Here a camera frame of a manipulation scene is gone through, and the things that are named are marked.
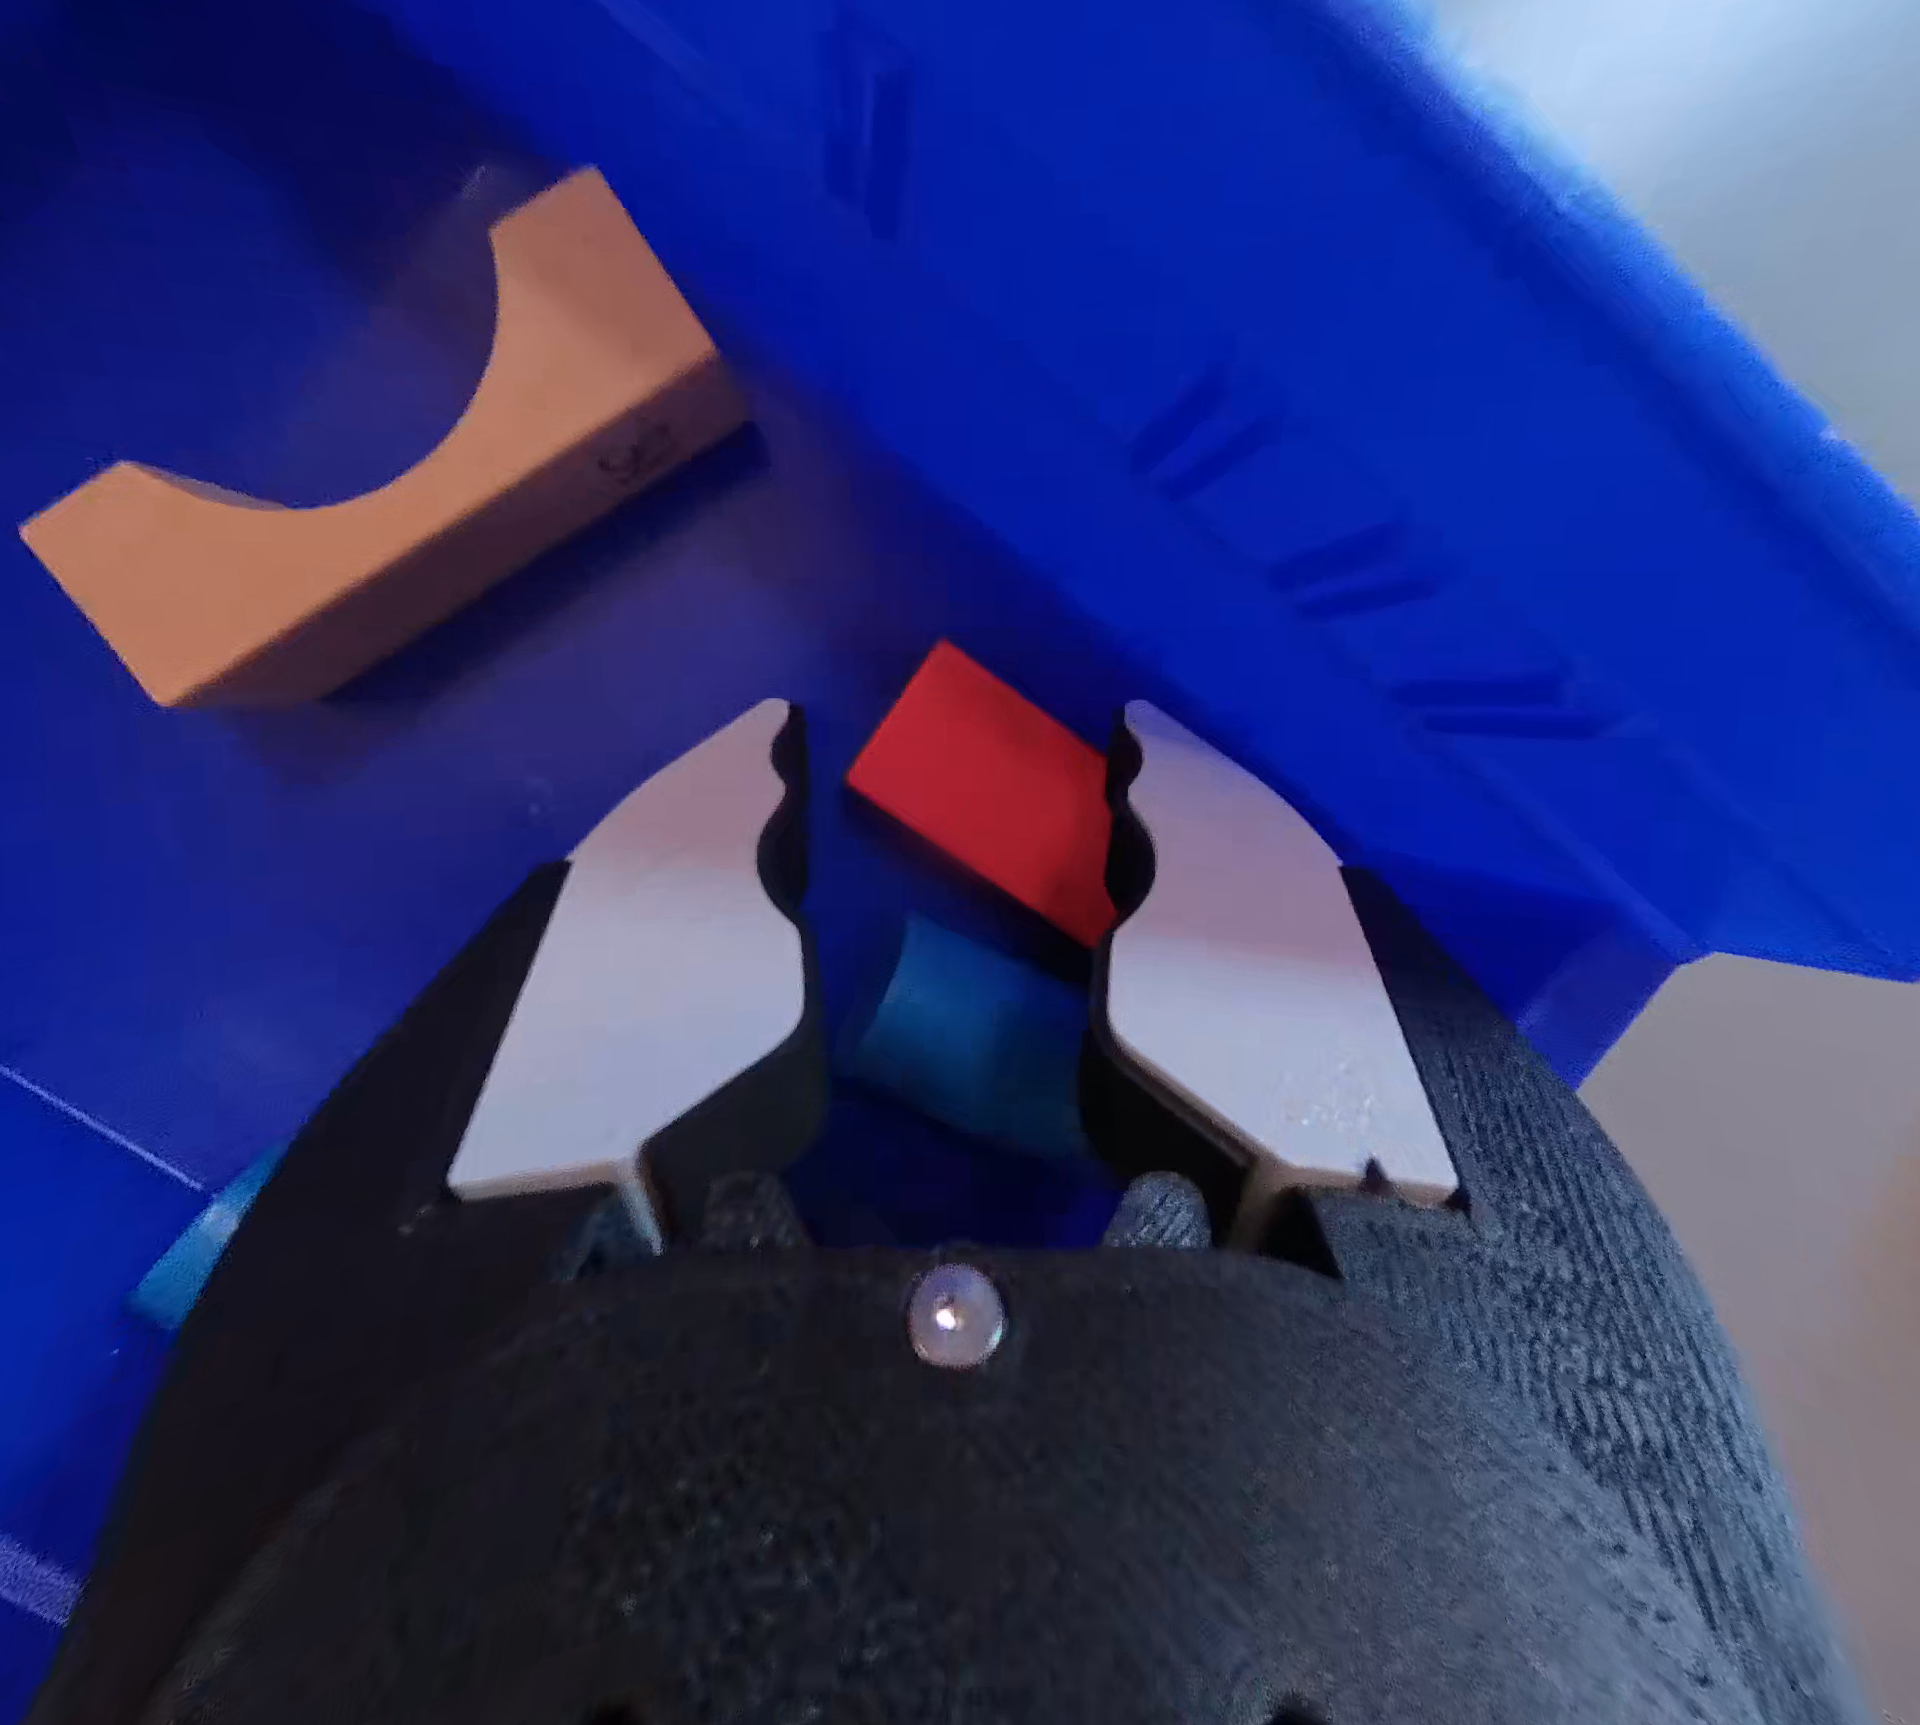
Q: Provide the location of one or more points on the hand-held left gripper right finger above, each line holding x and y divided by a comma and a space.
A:
1260, 991

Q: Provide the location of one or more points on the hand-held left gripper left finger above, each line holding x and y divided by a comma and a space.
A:
647, 1006

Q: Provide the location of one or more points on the blue wooden cylinder block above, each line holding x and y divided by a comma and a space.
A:
977, 1036

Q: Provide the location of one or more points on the red wooden arch block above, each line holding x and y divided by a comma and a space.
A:
977, 781

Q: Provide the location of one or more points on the teal wooden cylinder block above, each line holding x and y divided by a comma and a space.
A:
197, 1261

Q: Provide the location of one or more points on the pale wooden arch block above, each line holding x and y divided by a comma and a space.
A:
570, 378

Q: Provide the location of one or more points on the blue plastic bin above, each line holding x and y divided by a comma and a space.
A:
1200, 166

